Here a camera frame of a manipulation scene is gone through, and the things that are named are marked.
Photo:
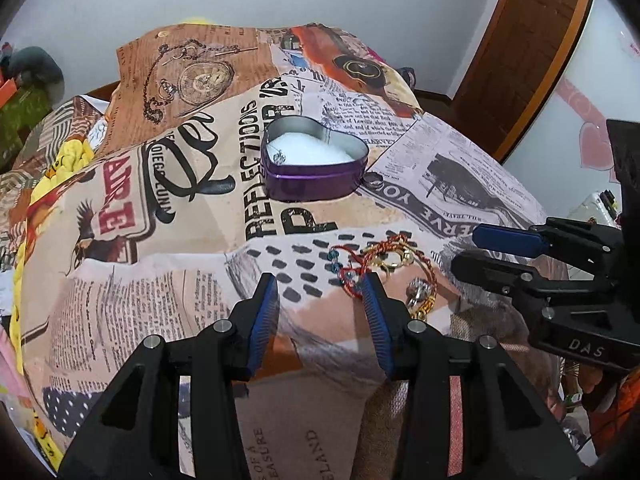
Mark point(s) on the silver crystal pendant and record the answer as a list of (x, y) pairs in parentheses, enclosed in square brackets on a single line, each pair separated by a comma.
[(417, 291)]

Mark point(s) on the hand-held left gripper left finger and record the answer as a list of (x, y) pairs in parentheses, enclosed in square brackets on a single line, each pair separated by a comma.
[(264, 321)]

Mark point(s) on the green patterned cloth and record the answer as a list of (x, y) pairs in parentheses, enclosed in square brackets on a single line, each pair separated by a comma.
[(20, 115)]

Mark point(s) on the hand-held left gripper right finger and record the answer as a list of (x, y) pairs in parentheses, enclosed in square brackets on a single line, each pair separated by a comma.
[(376, 321)]

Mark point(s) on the white plastic bag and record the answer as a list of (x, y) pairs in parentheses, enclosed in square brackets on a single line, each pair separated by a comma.
[(595, 210)]

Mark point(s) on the purple heart-shaped tin box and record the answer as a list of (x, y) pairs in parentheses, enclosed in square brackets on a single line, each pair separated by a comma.
[(305, 177)]

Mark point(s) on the dark grey bag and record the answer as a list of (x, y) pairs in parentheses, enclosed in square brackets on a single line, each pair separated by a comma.
[(37, 67)]

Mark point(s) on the newspaper print blanket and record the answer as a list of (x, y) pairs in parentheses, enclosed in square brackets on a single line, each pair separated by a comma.
[(165, 270)]

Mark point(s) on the pink heart wall sticker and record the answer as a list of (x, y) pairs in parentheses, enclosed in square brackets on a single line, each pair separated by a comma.
[(592, 142)]

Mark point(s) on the brown wooden door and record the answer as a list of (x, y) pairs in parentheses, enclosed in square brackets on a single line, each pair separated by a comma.
[(525, 50)]

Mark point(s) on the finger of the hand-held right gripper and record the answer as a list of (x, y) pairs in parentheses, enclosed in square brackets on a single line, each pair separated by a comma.
[(505, 240), (492, 272)]

